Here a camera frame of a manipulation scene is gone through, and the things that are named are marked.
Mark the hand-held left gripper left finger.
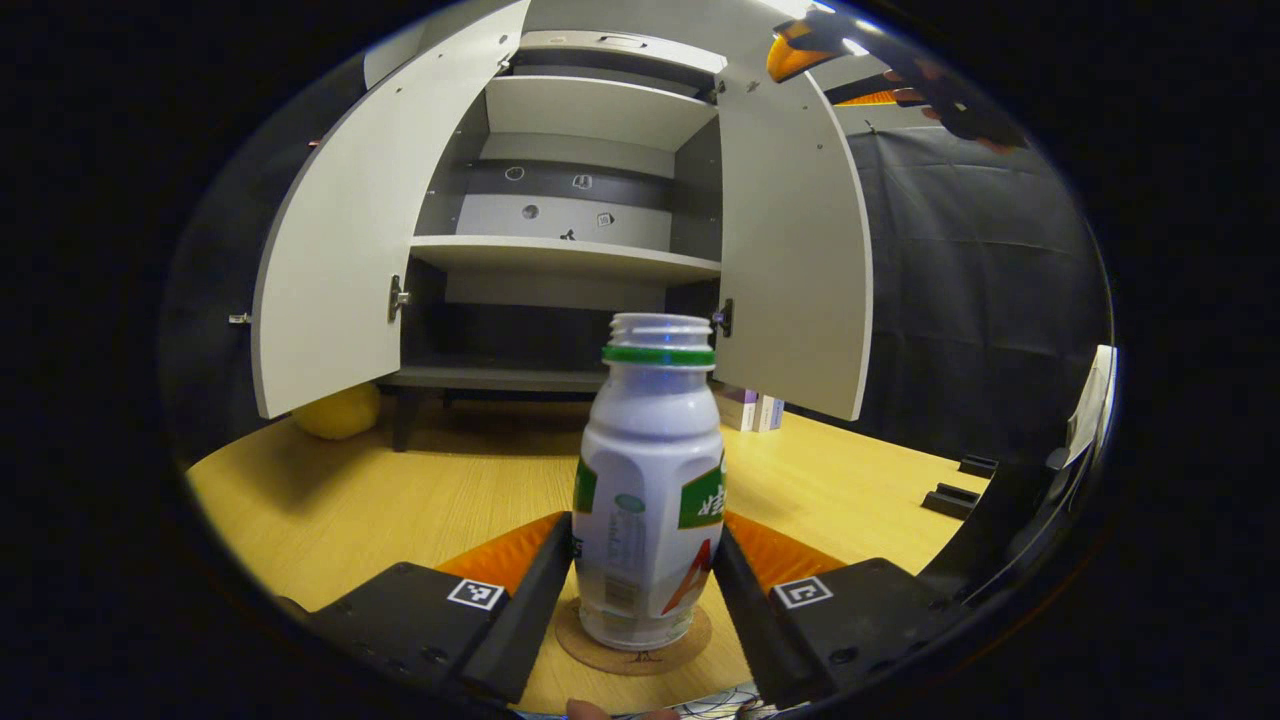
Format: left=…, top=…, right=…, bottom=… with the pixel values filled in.
left=278, top=512, right=577, bottom=706

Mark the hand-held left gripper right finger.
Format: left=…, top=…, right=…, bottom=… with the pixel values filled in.
left=711, top=512, right=966, bottom=707

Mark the round cork coaster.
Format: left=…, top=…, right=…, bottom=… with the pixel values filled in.
left=555, top=597, right=713, bottom=677

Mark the white cabinet door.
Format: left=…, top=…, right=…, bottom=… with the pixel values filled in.
left=712, top=68, right=874, bottom=422
left=250, top=0, right=531, bottom=419

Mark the white plastic bottle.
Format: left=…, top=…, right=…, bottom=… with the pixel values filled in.
left=573, top=313, right=726, bottom=651

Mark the white cabinet shelf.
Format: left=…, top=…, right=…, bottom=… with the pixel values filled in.
left=483, top=75, right=719, bottom=153
left=410, top=235, right=723, bottom=286

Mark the beige cabinet drawer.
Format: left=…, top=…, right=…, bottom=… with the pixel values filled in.
left=515, top=30, right=728, bottom=76

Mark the black backdrop cloth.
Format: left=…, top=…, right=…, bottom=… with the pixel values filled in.
left=160, top=50, right=1111, bottom=471

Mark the purple white box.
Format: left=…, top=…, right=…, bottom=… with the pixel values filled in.
left=715, top=385, right=761, bottom=432

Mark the yellow round object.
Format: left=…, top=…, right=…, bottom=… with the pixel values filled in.
left=292, top=383, right=382, bottom=442

